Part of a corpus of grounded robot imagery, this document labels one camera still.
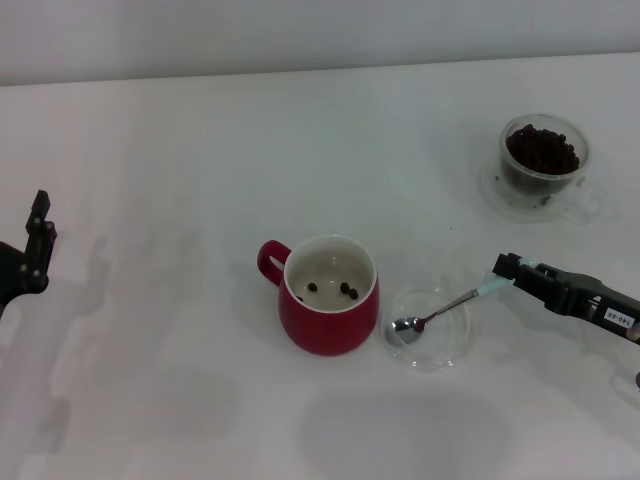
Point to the clean clear glass saucer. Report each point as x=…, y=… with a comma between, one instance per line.
x=440, y=355

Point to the clear glass cup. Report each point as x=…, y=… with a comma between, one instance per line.
x=530, y=192

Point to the glass saucer with bean crumbs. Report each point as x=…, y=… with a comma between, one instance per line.
x=500, y=207

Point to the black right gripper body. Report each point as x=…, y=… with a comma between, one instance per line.
x=615, y=305

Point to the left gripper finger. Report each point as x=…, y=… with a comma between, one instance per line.
x=39, y=250

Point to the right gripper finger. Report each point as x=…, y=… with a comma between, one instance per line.
x=506, y=267
x=560, y=292

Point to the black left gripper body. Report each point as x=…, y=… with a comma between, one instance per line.
x=9, y=275

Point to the red ceramic mug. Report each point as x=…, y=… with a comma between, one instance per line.
x=325, y=330

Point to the coffee beans pile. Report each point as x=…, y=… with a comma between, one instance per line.
x=542, y=150

